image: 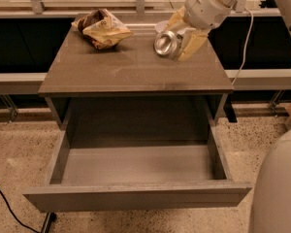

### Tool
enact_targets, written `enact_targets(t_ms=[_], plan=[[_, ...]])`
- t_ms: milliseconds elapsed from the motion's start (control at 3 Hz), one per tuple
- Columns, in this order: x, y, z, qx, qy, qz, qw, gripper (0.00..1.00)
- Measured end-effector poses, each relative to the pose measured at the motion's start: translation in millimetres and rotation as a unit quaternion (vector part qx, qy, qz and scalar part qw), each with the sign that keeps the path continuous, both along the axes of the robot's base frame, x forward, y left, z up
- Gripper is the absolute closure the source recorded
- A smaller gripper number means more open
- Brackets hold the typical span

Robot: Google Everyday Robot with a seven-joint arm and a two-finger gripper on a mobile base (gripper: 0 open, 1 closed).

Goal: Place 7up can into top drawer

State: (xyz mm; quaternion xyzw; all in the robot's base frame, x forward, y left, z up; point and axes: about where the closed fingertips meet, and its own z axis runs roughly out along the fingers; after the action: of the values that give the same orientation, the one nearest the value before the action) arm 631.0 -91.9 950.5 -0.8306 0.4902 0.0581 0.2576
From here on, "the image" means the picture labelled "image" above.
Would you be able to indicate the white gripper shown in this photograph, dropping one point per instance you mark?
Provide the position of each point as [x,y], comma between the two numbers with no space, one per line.
[202,10]

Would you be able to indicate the green white 7up can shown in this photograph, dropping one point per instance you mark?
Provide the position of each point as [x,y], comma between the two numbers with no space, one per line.
[167,44]

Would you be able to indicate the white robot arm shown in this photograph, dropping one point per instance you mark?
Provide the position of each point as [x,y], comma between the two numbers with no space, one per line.
[271,204]

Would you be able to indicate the open grey top drawer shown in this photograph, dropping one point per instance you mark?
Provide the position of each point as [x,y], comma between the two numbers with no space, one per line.
[117,163]

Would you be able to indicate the white ceramic bowl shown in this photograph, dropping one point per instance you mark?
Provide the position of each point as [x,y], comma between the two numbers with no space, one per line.
[159,27]

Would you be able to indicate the grey cabinet with tabletop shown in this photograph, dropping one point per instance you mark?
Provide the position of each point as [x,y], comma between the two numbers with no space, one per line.
[133,67]

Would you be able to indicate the crumpled yellow brown chip bag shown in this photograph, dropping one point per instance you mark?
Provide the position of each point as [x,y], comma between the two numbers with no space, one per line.
[102,29]

